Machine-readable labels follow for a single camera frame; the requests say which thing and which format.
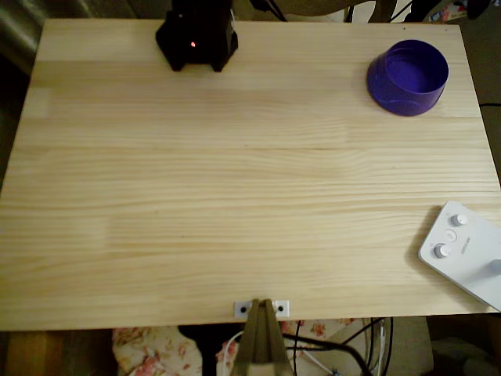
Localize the purple bowl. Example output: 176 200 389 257
366 38 450 118

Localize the black stand under table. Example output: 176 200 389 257
178 324 221 376

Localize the floral cloth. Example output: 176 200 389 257
112 316 355 376

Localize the wooden furniture leg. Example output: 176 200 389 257
367 0 397 23

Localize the white lamp base with knobs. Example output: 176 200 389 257
417 201 501 313

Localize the white cable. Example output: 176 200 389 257
224 331 246 367
303 349 334 376

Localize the aluminium extrusion camera post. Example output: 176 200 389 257
233 298 293 376

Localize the thick black cable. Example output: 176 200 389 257
281 332 373 376

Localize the black power cable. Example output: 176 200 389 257
249 0 289 22

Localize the thin black cable bundle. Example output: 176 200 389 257
362 316 395 376

